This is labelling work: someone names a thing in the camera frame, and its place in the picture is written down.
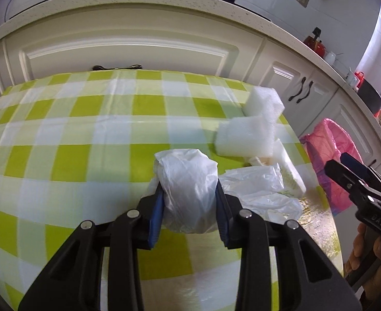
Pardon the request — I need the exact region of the clear crinkled plastic bag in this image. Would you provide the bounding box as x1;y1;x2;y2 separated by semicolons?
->
219;162;303;224

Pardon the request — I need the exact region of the pink plastic bag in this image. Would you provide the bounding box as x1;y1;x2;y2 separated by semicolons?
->
299;118;365;216

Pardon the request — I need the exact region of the white kitchen base cabinet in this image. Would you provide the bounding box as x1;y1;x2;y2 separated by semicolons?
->
0;0;381;185

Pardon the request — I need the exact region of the wide black cabinet handle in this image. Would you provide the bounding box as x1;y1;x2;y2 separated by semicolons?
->
92;64;143;71

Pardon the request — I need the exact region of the white plastic bag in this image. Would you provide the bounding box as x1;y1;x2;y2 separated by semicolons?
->
148;148;220;235

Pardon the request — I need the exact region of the red kettle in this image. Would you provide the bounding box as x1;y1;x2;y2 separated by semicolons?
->
303;36;327;56

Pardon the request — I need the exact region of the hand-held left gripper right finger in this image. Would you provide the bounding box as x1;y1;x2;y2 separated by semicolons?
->
214;183;363;311

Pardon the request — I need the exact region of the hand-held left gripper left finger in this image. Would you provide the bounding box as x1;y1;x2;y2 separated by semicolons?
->
18;183;165;311

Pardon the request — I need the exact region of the green checked tablecloth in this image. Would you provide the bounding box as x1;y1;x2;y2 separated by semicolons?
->
0;69;344;311

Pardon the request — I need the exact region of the dark grey pot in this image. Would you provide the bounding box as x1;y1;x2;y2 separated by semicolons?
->
354;70;381;115

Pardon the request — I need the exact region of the white foam slab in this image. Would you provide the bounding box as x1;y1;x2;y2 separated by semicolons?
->
270;138;308;198

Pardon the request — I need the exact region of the white mug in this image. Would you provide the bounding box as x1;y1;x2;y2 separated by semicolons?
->
345;70;359;87

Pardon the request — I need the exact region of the white foam block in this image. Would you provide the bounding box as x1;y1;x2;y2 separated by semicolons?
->
244;87;286;125

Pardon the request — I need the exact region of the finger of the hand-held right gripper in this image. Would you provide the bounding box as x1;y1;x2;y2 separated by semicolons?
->
340;152;381;199
325;160;381;202

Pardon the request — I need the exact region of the white rolled foam sheet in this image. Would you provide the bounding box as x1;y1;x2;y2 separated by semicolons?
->
214;114;277;159

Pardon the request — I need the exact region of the person's right hand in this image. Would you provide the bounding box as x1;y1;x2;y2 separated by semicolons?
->
344;223;381;311

